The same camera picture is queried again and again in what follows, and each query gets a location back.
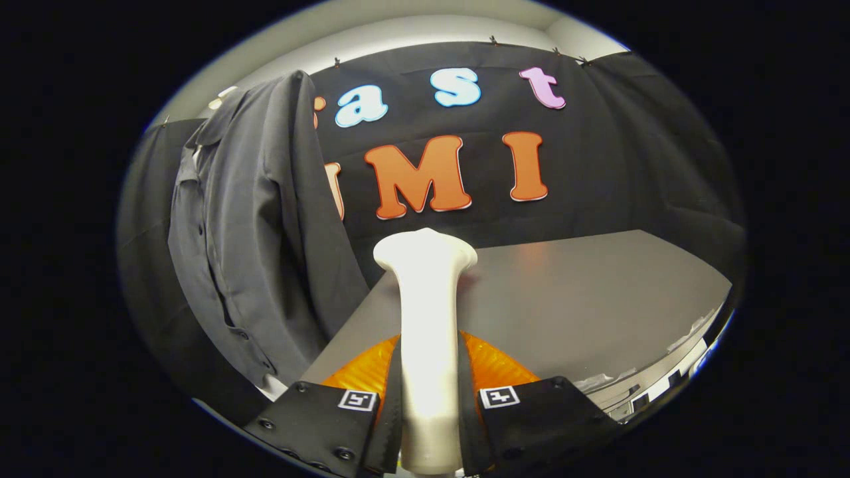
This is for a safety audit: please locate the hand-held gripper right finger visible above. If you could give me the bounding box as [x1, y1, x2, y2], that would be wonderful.
[458, 331, 622, 475]

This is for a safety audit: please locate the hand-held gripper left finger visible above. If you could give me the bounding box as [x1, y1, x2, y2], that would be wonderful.
[242, 334, 404, 477]

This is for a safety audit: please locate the white garment steamer head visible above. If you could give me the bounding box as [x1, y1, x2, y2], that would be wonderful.
[373, 228, 479, 475]

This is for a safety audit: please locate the dark gray button shirt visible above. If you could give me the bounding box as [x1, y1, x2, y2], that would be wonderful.
[167, 70, 371, 389]

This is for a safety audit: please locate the white board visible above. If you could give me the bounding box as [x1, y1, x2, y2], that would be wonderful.
[258, 373, 293, 402]

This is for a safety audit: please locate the beige cabinet with gray top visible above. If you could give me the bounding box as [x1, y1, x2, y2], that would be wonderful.
[299, 229, 734, 426]

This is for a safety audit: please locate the black backdrop cloth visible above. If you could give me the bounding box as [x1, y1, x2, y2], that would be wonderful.
[116, 41, 748, 426]

